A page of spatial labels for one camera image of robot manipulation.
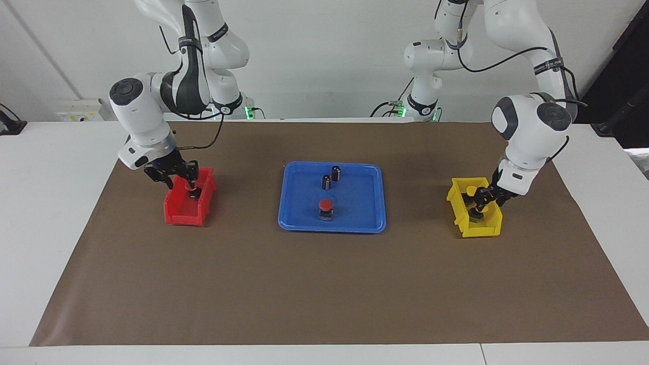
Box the brown table mat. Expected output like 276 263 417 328
29 121 649 347

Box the black clamp mount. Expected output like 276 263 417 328
0 104 27 136

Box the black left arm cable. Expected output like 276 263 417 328
434 0 589 163

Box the yellow plastic bin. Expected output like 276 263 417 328
446 177 503 238

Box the blue plastic tray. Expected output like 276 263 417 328
277 161 387 234

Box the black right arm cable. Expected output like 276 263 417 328
160 25 227 152

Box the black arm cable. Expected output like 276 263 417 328
434 0 589 163
160 25 227 152

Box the black base cable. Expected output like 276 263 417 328
372 79 414 119

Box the red plastic bin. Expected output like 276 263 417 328
163 167 218 227

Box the grey plastic sheet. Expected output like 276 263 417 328
626 148 649 181

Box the black backdrop panel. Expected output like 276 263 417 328
560 0 649 149

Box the black tripod leg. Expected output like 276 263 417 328
591 96 649 137

